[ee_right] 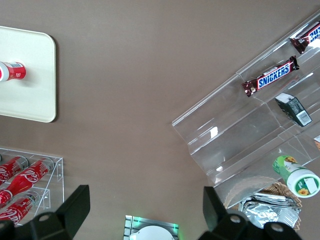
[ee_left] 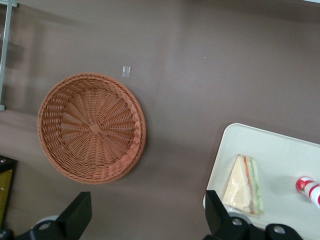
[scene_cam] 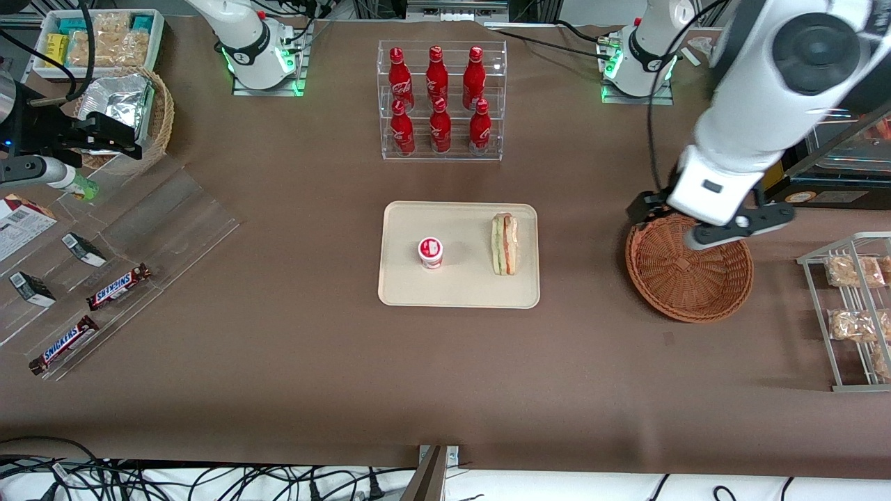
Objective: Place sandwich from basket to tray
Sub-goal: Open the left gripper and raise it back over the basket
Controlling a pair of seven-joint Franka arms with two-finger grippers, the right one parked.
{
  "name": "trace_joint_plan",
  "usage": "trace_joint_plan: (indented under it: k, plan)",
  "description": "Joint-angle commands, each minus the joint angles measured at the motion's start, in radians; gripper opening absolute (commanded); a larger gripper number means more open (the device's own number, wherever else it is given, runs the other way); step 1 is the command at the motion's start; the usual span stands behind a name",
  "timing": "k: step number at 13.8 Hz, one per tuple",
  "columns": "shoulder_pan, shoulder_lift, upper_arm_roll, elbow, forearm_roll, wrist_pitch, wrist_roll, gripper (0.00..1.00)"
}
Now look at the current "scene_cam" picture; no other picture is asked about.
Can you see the beige plastic tray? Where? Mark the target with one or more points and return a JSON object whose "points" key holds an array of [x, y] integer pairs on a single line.
{"points": [[459, 285]]}

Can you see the snickers chocolate bar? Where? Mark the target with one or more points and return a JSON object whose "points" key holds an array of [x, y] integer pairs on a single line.
{"points": [[64, 346], [118, 287]]}

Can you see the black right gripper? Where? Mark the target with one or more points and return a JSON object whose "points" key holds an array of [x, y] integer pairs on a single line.
{"points": [[43, 129]]}

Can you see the clear bag of crackers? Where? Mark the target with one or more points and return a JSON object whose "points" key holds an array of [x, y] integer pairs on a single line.
{"points": [[108, 50], [111, 23]]}

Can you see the clear acrylic stepped display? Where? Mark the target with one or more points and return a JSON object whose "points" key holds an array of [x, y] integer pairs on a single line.
{"points": [[174, 216]]}

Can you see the clear acrylic bottle rack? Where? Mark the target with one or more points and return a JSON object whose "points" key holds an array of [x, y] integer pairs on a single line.
{"points": [[445, 156]]}

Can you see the white plastic bin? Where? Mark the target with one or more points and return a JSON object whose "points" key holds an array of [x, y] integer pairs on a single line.
{"points": [[159, 42]]}

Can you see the crumpled clear plastic wrapper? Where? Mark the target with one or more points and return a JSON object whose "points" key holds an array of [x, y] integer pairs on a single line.
{"points": [[702, 45]]}

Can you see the clear bag of fried snacks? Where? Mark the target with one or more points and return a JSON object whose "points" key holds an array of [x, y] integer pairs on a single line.
{"points": [[853, 325], [853, 271], [882, 363]]}

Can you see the silver mounting bracket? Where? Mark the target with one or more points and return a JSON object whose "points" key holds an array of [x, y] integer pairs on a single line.
{"points": [[452, 456]]}

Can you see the silver foil bag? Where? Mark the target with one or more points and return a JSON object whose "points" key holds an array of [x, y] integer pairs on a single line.
{"points": [[118, 97]]}

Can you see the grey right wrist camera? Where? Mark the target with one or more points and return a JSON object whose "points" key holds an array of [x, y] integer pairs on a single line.
{"points": [[35, 171]]}

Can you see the yellow snack packet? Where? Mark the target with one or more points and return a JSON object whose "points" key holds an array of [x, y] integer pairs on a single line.
{"points": [[57, 50]]}

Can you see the small black white box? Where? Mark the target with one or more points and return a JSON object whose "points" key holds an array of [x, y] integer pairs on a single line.
{"points": [[32, 289], [83, 250]]}

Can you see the aluminium frame rail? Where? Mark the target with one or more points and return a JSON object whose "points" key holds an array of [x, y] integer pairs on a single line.
{"points": [[456, 8]]}

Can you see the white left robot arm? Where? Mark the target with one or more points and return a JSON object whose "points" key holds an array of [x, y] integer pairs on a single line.
{"points": [[766, 90]]}

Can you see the red white printed carton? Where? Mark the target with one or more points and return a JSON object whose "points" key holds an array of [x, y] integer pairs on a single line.
{"points": [[21, 229]]}

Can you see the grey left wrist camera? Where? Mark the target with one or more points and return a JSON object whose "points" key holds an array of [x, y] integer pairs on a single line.
{"points": [[724, 233]]}

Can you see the red white yogurt cup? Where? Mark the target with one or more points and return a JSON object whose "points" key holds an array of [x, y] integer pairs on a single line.
{"points": [[431, 252]]}

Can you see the brown wicker basket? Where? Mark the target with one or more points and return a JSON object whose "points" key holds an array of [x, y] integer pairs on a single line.
{"points": [[689, 285]]}

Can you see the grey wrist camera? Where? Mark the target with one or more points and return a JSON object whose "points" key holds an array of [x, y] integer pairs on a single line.
{"points": [[35, 171], [724, 233]]}

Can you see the light wicker basket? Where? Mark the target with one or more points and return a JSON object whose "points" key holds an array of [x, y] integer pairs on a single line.
{"points": [[163, 118]]}

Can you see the triangle sandwich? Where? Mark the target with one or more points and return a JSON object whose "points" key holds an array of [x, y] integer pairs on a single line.
{"points": [[505, 243]]}

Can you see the brown table cover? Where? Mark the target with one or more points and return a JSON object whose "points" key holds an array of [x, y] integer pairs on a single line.
{"points": [[313, 362]]}

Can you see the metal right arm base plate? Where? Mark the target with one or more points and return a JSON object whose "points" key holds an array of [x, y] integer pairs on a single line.
{"points": [[296, 76]]}

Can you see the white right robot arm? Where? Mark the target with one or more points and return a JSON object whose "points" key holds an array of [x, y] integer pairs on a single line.
{"points": [[247, 42]]}

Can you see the teal snack packet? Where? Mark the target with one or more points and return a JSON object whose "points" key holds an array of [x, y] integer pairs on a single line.
{"points": [[71, 26], [142, 23]]}

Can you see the red cola bottle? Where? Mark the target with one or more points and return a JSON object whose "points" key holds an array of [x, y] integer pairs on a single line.
{"points": [[399, 76], [474, 75], [437, 73], [401, 132], [440, 131], [480, 132]]}

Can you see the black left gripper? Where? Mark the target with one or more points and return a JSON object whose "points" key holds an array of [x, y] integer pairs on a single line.
{"points": [[644, 205]]}

